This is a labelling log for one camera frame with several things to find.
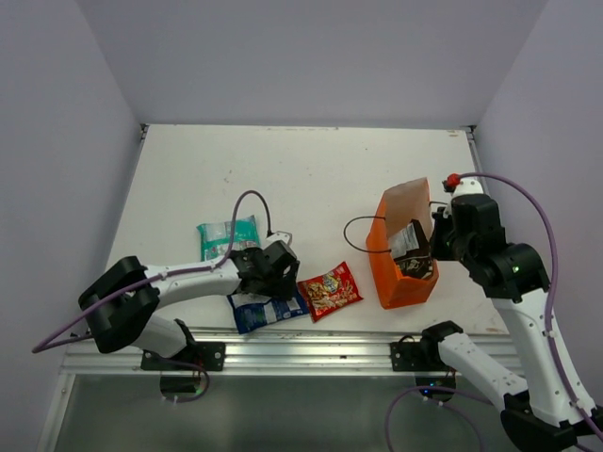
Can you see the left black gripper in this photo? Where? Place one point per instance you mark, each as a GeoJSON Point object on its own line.
{"type": "Point", "coordinates": [283, 288]}

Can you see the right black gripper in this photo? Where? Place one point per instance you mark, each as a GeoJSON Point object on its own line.
{"type": "Point", "coordinates": [441, 219]}

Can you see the blue snack packet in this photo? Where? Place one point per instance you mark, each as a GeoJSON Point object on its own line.
{"type": "Point", "coordinates": [252, 312]}

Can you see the brown potato chips bag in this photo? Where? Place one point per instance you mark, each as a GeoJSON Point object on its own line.
{"type": "Point", "coordinates": [411, 252]}

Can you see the orange paper bag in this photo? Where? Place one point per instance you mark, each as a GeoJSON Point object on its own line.
{"type": "Point", "coordinates": [398, 206]}

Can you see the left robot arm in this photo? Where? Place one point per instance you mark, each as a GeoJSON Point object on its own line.
{"type": "Point", "coordinates": [120, 306]}

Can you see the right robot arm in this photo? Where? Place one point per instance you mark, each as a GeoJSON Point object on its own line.
{"type": "Point", "coordinates": [546, 408]}

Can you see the teal snack packet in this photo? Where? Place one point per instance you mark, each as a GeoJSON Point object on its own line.
{"type": "Point", "coordinates": [215, 237]}

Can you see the red snack packet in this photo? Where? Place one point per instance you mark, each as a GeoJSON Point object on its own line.
{"type": "Point", "coordinates": [330, 292]}

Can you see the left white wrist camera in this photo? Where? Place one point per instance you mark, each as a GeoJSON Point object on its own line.
{"type": "Point", "coordinates": [283, 236]}

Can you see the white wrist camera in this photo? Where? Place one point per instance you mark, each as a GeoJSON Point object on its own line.
{"type": "Point", "coordinates": [283, 236]}
{"type": "Point", "coordinates": [457, 185]}

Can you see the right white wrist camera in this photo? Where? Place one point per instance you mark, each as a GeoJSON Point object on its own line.
{"type": "Point", "coordinates": [457, 185]}

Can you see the aluminium mounting rail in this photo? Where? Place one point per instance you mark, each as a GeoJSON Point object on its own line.
{"type": "Point", "coordinates": [271, 353]}

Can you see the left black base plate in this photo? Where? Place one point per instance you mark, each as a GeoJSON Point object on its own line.
{"type": "Point", "coordinates": [209, 356]}

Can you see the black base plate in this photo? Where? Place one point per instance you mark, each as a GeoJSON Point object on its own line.
{"type": "Point", "coordinates": [209, 356]}
{"type": "Point", "coordinates": [408, 355]}

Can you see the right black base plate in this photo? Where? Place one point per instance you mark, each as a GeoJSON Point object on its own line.
{"type": "Point", "coordinates": [408, 355]}

